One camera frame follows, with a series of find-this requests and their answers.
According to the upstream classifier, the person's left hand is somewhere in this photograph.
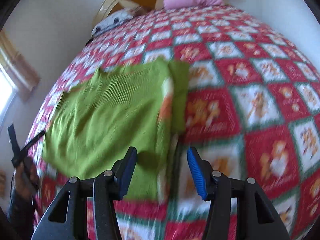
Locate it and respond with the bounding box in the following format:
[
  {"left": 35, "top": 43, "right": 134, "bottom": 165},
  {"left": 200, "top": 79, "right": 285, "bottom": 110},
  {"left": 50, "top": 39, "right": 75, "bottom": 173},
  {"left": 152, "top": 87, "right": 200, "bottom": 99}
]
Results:
[{"left": 14, "top": 157, "right": 39, "bottom": 202}]

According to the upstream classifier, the white black patterned pillow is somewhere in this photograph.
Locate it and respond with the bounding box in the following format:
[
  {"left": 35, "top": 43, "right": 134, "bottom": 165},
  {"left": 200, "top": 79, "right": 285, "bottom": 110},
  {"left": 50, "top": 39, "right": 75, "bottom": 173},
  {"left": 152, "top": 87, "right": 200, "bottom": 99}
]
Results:
[{"left": 91, "top": 8, "right": 136, "bottom": 37}]

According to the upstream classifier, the red patchwork bear bedspread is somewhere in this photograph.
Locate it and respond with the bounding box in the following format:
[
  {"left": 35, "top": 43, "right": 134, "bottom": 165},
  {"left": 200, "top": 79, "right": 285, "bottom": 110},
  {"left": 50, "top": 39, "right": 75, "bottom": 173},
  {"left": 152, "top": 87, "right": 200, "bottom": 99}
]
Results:
[{"left": 29, "top": 6, "right": 319, "bottom": 239}]

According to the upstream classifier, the person's left forearm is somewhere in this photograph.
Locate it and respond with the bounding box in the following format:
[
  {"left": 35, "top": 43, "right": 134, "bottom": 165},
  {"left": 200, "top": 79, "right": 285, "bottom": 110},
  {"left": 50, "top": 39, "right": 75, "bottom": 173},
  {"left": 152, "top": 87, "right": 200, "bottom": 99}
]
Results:
[{"left": 7, "top": 190, "right": 35, "bottom": 239}]

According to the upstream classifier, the bright side window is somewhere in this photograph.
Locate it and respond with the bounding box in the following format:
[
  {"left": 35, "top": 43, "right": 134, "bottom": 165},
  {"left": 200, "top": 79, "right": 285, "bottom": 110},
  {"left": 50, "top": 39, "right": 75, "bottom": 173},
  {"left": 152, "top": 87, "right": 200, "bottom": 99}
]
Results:
[{"left": 0, "top": 64, "right": 16, "bottom": 128}]

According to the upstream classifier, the orange side window curtain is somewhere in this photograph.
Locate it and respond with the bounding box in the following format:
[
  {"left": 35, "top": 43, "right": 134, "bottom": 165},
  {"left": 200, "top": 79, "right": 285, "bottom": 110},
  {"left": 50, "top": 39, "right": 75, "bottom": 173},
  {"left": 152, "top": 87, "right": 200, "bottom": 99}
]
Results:
[{"left": 1, "top": 30, "right": 41, "bottom": 102}]

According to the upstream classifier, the green orange striped sweater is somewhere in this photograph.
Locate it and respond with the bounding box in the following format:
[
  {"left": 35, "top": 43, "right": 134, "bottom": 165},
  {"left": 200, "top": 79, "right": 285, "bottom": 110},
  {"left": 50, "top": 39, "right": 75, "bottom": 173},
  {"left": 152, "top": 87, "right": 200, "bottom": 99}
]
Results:
[{"left": 42, "top": 57, "right": 189, "bottom": 202}]

